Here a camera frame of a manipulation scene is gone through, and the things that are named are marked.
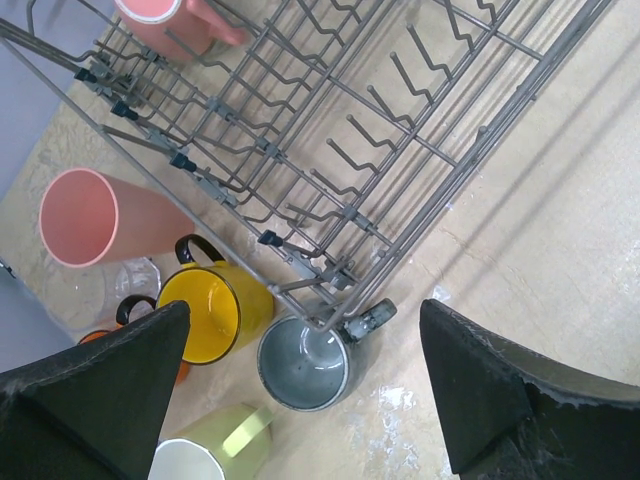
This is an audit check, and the grey mug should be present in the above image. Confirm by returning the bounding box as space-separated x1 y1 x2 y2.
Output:
257 299 397 412

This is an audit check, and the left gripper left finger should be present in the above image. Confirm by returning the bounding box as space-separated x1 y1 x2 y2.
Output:
1 301 190 479

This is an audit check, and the grey wire dish rack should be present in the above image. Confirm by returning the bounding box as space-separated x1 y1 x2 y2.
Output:
1 1 607 328

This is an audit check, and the yellow mug black handle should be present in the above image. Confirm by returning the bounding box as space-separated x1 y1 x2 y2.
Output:
157 234 276 365

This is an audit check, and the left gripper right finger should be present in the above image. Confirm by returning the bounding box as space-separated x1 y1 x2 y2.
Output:
419 299 639 479

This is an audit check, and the tall pink tumbler cup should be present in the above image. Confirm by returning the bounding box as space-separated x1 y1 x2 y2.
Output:
39 168 195 268

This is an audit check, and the light green faceted mug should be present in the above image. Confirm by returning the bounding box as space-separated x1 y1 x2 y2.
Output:
148 404 274 479

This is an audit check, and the small pink mug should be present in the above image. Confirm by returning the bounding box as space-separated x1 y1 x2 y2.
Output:
114 0 247 63

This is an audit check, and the orange mug black handle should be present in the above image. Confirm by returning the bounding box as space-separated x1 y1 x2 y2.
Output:
77 294 191 384

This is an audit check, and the clear glass cup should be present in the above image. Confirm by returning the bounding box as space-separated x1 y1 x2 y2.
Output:
42 257 161 335

